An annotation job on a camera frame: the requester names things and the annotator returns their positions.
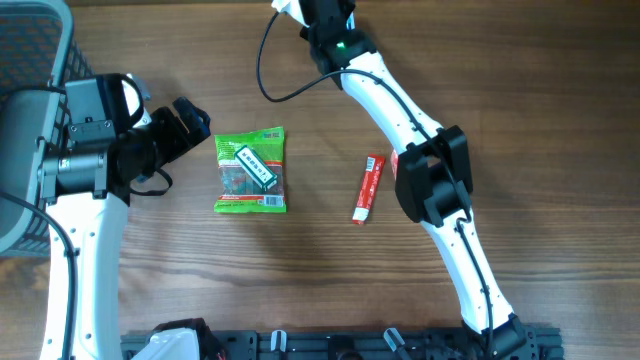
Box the red sachet stick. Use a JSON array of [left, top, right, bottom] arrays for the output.
[[352, 154, 385, 225]]

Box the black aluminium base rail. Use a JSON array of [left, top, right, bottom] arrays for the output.
[[121, 325, 565, 360]]

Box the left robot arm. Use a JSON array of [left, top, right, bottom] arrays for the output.
[[40, 73, 211, 359]]

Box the small orange white box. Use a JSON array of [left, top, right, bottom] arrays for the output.
[[390, 149, 398, 180]]

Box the left black camera cable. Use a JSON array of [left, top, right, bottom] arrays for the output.
[[0, 84, 81, 360]]

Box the grey plastic mesh basket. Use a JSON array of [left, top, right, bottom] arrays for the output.
[[0, 0, 96, 259]]

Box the green white medicine box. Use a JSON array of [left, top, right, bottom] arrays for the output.
[[234, 145, 277, 191]]

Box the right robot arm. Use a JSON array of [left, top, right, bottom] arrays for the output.
[[289, 1, 526, 359]]

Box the green snack bag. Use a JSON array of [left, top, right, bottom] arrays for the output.
[[214, 126, 287, 213]]

